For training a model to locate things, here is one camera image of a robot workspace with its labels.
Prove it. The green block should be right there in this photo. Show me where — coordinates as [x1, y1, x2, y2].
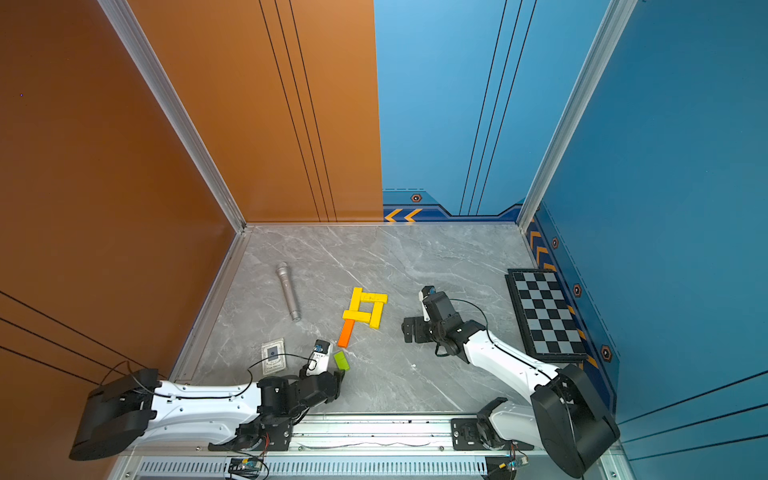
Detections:
[333, 351, 350, 371]

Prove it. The orange block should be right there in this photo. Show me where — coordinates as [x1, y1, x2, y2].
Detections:
[337, 319, 356, 348]

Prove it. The yellow block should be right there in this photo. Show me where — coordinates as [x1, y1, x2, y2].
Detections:
[369, 302, 385, 330]
[349, 287, 363, 312]
[360, 292, 388, 304]
[342, 310, 371, 324]

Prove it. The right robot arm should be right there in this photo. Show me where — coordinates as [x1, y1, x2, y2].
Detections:
[401, 286, 620, 478]

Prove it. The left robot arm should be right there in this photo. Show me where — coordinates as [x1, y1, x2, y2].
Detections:
[69, 369, 344, 461]

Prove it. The small printed card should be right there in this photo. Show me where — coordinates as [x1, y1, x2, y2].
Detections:
[260, 338, 287, 376]

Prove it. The left circuit board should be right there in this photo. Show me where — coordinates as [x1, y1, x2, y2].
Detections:
[227, 456, 269, 480]

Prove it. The circuit board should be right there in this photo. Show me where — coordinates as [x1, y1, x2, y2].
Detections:
[483, 455, 529, 480]
[227, 456, 269, 480]

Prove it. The black white chessboard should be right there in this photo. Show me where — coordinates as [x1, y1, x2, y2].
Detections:
[505, 269, 588, 364]

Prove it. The grey microphone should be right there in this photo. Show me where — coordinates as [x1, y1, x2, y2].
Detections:
[275, 262, 301, 322]

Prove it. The right circuit board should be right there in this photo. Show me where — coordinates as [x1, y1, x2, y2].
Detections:
[483, 455, 529, 480]

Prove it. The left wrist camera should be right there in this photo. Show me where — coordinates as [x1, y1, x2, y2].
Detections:
[306, 339, 332, 376]

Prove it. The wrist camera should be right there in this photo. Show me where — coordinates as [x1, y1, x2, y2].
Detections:
[306, 339, 332, 376]
[418, 285, 435, 322]

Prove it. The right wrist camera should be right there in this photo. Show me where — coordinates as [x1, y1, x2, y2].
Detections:
[418, 285, 435, 322]

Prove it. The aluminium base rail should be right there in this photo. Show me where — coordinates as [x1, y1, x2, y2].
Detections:
[108, 413, 635, 479]

